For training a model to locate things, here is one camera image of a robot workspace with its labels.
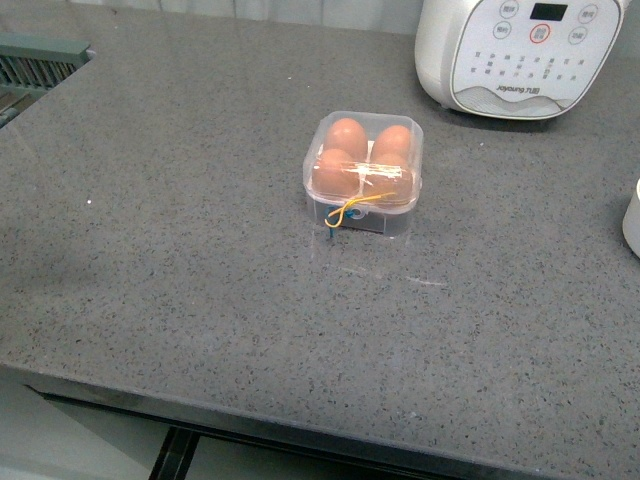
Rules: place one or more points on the yellow blue rubber band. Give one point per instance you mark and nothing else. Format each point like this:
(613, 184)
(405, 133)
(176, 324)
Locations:
(334, 218)

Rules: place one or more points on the white round bowl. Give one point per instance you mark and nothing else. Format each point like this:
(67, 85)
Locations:
(631, 222)

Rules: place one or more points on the brown egg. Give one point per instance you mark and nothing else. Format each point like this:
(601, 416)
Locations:
(334, 174)
(389, 175)
(395, 139)
(349, 136)

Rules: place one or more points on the clear plastic egg box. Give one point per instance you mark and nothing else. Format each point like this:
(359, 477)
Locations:
(369, 216)

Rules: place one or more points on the grey curtain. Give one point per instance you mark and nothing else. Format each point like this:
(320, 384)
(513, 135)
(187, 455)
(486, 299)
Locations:
(400, 17)

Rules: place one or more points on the green sink drain rack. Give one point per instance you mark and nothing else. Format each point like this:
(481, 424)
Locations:
(32, 66)

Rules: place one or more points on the white Joyoung blender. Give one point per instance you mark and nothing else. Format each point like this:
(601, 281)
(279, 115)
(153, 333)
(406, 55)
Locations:
(514, 59)

